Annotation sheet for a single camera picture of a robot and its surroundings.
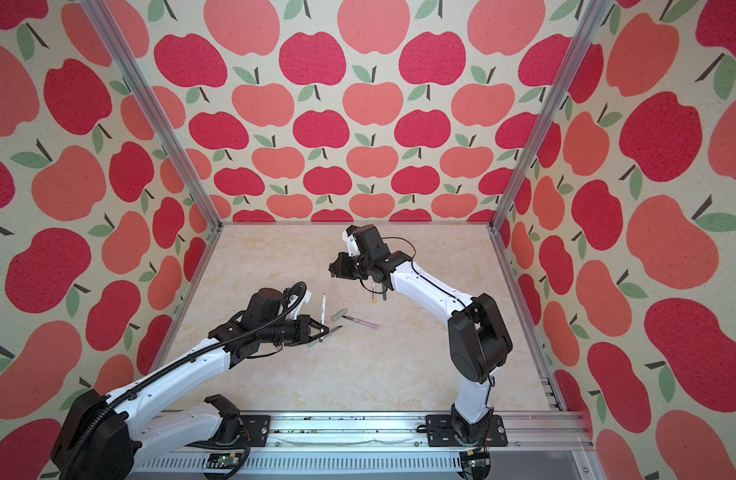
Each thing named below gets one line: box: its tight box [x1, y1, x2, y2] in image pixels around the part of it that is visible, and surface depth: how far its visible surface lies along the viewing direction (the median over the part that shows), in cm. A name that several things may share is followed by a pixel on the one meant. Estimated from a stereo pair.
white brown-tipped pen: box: [319, 293, 326, 343], surface depth 80 cm
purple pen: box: [342, 315, 379, 329], surface depth 95 cm
